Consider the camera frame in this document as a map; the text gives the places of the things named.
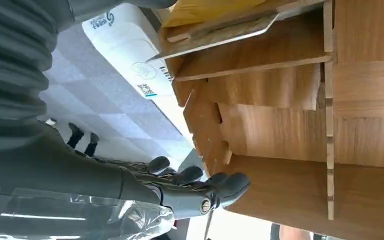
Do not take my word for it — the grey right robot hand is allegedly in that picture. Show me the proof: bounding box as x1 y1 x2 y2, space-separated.
0 121 253 220

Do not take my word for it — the black robot foot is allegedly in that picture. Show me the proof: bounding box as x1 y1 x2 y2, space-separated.
83 132 100 158
66 122 85 150

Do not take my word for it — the clear plastic film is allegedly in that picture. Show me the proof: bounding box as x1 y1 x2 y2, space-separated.
0 184 176 240

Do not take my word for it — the card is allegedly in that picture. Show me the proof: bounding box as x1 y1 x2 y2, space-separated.
145 12 281 64

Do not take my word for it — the wooden compartment box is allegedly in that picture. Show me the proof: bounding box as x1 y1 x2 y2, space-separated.
145 0 384 240

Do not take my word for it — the person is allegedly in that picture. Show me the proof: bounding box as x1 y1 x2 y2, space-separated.
270 223 316 240

